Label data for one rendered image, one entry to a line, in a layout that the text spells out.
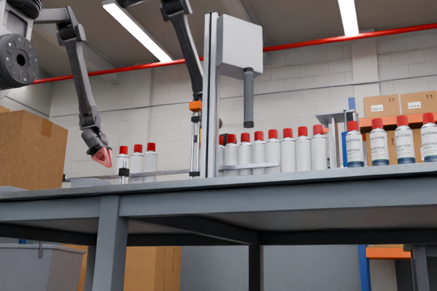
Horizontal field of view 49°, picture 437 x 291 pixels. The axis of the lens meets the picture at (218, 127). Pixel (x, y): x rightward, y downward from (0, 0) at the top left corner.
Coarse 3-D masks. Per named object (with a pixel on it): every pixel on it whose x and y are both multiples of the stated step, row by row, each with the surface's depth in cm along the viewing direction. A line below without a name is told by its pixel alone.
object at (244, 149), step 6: (246, 138) 167; (240, 144) 167; (246, 144) 166; (240, 150) 166; (246, 150) 165; (240, 156) 165; (246, 156) 165; (240, 162) 165; (246, 162) 164; (240, 174) 163; (246, 174) 163
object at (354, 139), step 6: (348, 126) 154; (354, 126) 153; (354, 132) 151; (348, 138) 152; (354, 138) 150; (360, 138) 151; (348, 144) 151; (354, 144) 150; (360, 144) 150; (348, 150) 151; (354, 150) 149; (360, 150) 150; (348, 156) 151; (354, 156) 149; (360, 156) 149; (348, 162) 150; (354, 162) 148; (360, 162) 148
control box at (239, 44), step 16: (224, 16) 166; (224, 32) 164; (240, 32) 167; (256, 32) 172; (224, 48) 162; (240, 48) 166; (256, 48) 170; (224, 64) 162; (240, 64) 164; (256, 64) 168
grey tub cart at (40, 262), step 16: (0, 256) 350; (16, 256) 350; (32, 256) 350; (48, 256) 350; (64, 256) 377; (80, 256) 417; (0, 272) 347; (16, 272) 347; (32, 272) 347; (48, 272) 347; (64, 272) 379; (80, 272) 420; (0, 288) 345; (16, 288) 344; (32, 288) 344; (48, 288) 346; (64, 288) 381
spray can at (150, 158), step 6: (150, 144) 183; (150, 150) 182; (144, 156) 181; (150, 156) 180; (156, 156) 182; (144, 162) 180; (150, 162) 180; (156, 162) 181; (144, 168) 179; (150, 168) 179; (156, 168) 181; (144, 180) 178; (150, 180) 178
